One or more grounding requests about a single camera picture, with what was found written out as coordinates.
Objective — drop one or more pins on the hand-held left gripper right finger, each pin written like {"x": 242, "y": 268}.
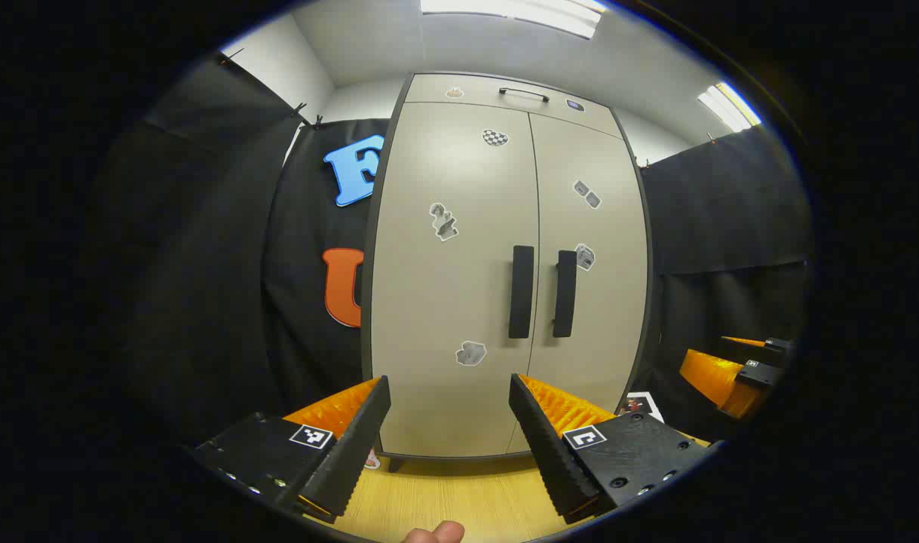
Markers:
{"x": 542, "y": 437}

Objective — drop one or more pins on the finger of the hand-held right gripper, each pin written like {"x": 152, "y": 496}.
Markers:
{"x": 719, "y": 377}
{"x": 768, "y": 345}

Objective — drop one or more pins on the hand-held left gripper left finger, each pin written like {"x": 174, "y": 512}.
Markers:
{"x": 357, "y": 437}

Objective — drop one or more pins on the beige shoe cabinet door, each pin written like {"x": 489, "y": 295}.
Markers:
{"x": 444, "y": 302}
{"x": 610, "y": 302}

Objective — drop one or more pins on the beige double-door shoe cabinet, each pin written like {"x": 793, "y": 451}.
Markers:
{"x": 459, "y": 286}

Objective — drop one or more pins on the beige cabinet top panel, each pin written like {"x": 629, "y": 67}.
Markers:
{"x": 482, "y": 89}

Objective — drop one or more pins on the pink starfish plush toy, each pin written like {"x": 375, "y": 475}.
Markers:
{"x": 372, "y": 460}

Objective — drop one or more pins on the small white picture box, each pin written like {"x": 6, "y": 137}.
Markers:
{"x": 641, "y": 406}

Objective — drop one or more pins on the ceiling light panel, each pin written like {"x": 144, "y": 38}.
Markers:
{"x": 729, "y": 105}
{"x": 519, "y": 11}

